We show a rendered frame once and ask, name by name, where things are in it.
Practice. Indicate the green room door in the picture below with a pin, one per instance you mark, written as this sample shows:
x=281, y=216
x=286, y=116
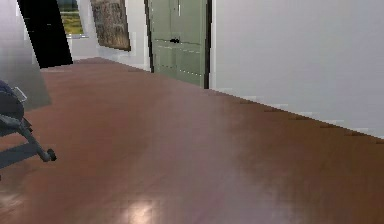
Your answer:
x=180, y=50

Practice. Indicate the window with green view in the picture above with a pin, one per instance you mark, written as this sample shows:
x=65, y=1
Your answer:
x=70, y=18

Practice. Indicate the black tall cabinet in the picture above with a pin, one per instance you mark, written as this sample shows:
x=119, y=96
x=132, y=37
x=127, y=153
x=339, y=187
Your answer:
x=46, y=33

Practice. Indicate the brown framed wall picture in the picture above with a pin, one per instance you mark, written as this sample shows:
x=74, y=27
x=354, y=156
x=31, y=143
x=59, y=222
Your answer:
x=111, y=23

